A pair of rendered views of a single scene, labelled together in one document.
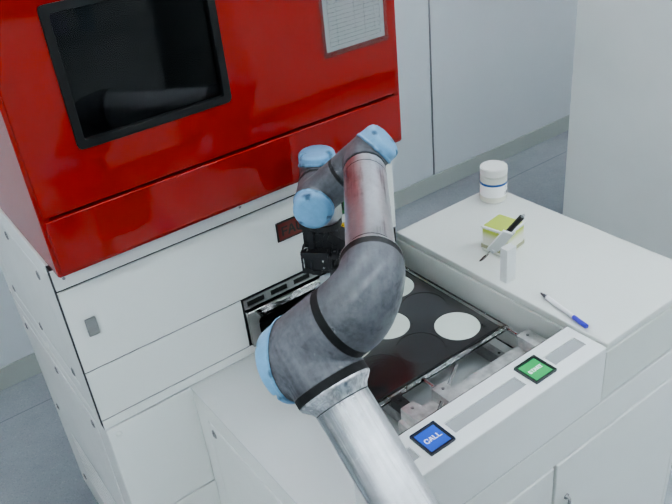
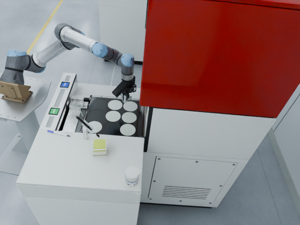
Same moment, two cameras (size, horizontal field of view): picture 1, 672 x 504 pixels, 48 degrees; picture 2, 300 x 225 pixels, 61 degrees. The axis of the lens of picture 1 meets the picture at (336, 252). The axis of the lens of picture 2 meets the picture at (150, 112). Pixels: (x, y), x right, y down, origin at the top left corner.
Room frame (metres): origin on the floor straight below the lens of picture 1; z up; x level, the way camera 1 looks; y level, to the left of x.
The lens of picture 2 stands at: (2.10, -0.97, 2.16)
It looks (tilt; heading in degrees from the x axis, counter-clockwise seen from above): 46 degrees down; 119
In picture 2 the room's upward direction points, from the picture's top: 8 degrees clockwise
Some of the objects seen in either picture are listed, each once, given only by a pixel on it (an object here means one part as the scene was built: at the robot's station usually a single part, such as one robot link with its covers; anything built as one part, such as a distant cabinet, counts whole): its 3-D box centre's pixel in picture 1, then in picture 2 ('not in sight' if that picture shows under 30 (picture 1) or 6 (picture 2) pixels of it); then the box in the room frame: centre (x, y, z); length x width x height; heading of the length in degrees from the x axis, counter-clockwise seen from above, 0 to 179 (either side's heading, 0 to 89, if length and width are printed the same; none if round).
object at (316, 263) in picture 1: (323, 243); (127, 84); (1.35, 0.02, 1.11); 0.09 x 0.08 x 0.12; 74
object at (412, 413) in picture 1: (421, 420); (77, 98); (1.03, -0.12, 0.89); 0.08 x 0.03 x 0.03; 33
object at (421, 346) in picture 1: (387, 325); (113, 116); (1.33, -0.10, 0.90); 0.34 x 0.34 x 0.01; 33
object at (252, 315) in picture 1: (326, 291); (144, 117); (1.49, 0.03, 0.89); 0.44 x 0.02 x 0.10; 123
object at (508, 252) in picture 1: (502, 251); (87, 130); (1.37, -0.36, 1.03); 0.06 x 0.04 x 0.13; 33
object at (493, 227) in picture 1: (502, 235); (99, 147); (1.49, -0.39, 1.00); 0.07 x 0.07 x 0.07; 42
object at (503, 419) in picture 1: (487, 430); (61, 105); (0.99, -0.24, 0.89); 0.55 x 0.09 x 0.14; 123
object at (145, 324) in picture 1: (253, 274); (148, 86); (1.41, 0.19, 1.02); 0.82 x 0.03 x 0.40; 123
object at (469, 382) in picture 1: (480, 393); (73, 118); (1.11, -0.26, 0.87); 0.36 x 0.08 x 0.03; 123
